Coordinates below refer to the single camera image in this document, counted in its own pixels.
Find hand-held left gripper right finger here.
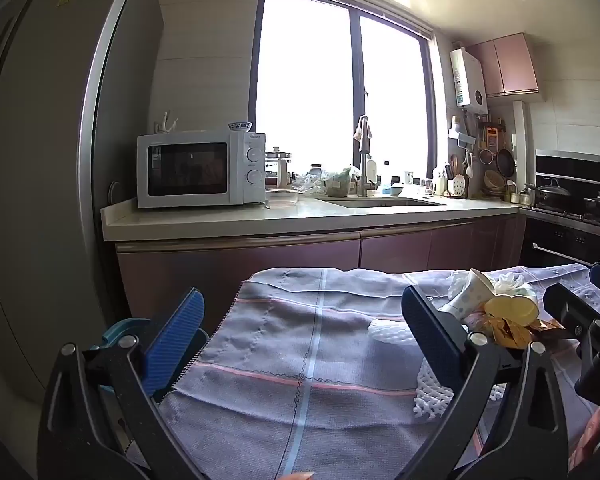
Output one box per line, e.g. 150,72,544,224
401,285,571,480

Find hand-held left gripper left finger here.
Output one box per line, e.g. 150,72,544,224
36,287,207,480

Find dotted white paper cup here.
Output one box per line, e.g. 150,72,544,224
437,268,498,322

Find teal plastic bin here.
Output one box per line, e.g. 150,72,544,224
100,317,211,396

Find brown wrapper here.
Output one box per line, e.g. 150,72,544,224
530,319,566,335

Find white foam fruit net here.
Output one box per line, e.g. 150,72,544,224
367,317,420,347
412,357,506,421

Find black built-in stove oven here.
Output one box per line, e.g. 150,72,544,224
520,149,600,273

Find black wok with lid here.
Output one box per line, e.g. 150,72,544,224
525,182,574,211

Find grey checked tablecloth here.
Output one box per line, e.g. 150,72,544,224
125,265,600,480

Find purple base cabinets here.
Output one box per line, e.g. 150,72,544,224
115,212,523,333

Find kitchen sink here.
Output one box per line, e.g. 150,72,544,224
316,196,447,209

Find woven bamboo baskets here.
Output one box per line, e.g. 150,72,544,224
482,170,507,194

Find white microwave oven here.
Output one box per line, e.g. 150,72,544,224
136,130,267,209

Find metal kitchen faucet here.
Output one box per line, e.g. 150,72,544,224
357,152,377,197

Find clear glass container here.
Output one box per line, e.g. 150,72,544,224
266,187,299,207

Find green filled bag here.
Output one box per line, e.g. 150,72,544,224
325,167,353,197

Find clear plastic bag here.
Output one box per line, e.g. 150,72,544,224
292,172,327,194

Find hanging dish cloth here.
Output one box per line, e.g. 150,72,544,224
354,115,374,154

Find grey refrigerator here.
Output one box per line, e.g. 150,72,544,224
0,0,163,411

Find white water heater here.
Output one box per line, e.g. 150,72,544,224
450,47,489,109

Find kitchen window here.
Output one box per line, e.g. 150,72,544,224
247,0,438,196

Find white wall hook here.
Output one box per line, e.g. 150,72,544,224
155,110,179,134

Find pink wall cabinet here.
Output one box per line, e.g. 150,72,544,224
467,33,540,99

